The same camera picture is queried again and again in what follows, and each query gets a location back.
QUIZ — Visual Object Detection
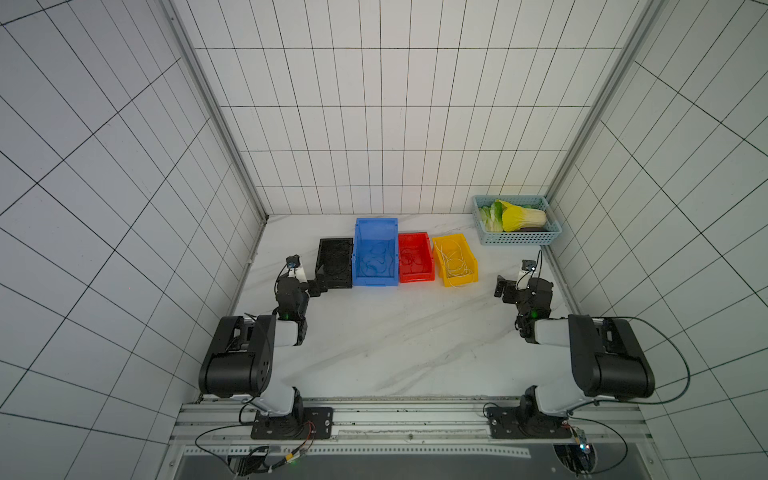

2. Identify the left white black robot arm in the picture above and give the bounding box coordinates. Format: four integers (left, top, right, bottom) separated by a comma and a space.
198, 274, 323, 425

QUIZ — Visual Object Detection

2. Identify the red cable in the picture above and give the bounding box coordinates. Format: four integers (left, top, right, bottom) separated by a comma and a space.
401, 245, 431, 275

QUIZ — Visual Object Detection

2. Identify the light blue mesh basket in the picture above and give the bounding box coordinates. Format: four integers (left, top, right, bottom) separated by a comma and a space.
472, 195, 562, 245

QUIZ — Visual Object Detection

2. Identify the yellow plastic bin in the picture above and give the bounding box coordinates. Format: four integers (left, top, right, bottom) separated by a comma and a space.
432, 233, 479, 288

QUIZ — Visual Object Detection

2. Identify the blue cable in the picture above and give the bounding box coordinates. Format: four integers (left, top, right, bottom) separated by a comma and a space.
359, 239, 398, 278

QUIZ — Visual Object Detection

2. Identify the black plastic bin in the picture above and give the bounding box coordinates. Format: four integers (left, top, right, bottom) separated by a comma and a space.
315, 237, 353, 290

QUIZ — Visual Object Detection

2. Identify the red plastic bin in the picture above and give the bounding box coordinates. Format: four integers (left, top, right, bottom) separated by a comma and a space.
398, 232, 436, 283

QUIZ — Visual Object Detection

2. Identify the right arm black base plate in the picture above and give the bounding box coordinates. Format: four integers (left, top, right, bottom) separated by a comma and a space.
482, 395, 571, 440

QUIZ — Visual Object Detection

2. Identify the green lettuce toy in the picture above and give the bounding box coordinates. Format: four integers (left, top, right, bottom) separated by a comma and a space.
478, 200, 505, 233

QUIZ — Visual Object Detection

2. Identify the wrist white camera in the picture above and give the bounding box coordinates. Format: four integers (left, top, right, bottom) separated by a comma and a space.
286, 254, 307, 283
518, 260, 538, 280

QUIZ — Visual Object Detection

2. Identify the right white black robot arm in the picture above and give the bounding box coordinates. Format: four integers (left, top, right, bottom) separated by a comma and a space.
494, 274, 655, 423

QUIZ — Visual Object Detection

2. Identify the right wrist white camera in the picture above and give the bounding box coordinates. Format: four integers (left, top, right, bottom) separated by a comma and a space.
518, 260, 538, 280

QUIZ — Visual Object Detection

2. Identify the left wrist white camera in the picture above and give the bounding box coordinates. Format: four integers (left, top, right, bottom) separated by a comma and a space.
286, 254, 307, 283

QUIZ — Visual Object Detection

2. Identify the white cable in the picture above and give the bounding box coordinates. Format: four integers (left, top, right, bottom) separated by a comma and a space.
440, 242, 479, 288

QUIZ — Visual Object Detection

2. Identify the blue plastic bin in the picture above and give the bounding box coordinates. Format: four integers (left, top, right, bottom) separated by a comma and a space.
352, 218, 399, 287

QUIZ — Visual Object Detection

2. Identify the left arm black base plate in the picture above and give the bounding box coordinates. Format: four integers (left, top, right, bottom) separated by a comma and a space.
250, 407, 334, 440

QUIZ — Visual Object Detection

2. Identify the toy napa cabbage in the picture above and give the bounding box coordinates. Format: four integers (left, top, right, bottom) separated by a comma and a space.
497, 200, 547, 232

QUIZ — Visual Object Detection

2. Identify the aluminium mounting rail frame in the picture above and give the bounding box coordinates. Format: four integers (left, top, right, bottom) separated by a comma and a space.
159, 397, 666, 479

